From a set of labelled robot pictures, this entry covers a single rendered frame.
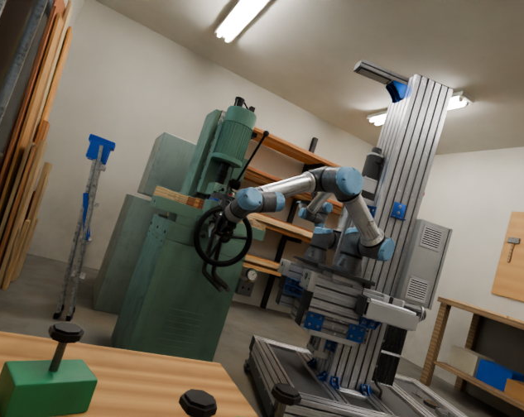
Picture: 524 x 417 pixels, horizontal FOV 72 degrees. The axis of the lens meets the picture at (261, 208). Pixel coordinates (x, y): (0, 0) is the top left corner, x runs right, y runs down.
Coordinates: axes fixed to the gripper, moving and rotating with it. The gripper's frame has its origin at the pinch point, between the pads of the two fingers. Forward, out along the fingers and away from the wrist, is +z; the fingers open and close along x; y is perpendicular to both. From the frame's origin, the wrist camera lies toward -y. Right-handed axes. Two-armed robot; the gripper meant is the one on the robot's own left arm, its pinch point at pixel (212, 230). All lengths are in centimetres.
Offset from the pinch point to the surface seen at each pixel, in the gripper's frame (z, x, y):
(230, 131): 10, 6, -68
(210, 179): 37, 9, -52
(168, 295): 47.3, 0.2, 15.8
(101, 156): 84, -50, -74
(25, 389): -66, -47, 67
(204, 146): 36, 1, -73
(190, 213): 26.5, -2.4, -20.5
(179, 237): 33.0, -4.0, -9.3
